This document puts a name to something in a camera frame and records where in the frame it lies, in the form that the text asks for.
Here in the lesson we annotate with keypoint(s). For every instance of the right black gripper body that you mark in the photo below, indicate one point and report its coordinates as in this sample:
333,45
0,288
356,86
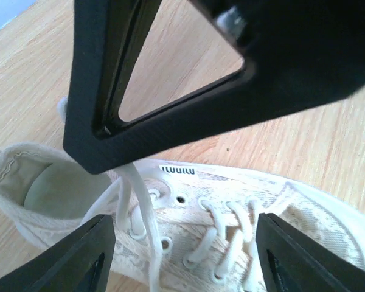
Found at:
297,55

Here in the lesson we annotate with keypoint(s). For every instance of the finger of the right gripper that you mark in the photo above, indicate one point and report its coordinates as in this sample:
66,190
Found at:
108,37

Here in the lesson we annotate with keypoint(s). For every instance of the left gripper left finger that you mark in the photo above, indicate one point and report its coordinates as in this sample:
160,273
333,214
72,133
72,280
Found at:
79,262

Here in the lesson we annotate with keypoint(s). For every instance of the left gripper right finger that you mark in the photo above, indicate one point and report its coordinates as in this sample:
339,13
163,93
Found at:
292,261

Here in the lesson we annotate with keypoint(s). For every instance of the white lace sneaker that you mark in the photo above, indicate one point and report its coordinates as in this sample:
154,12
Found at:
178,227

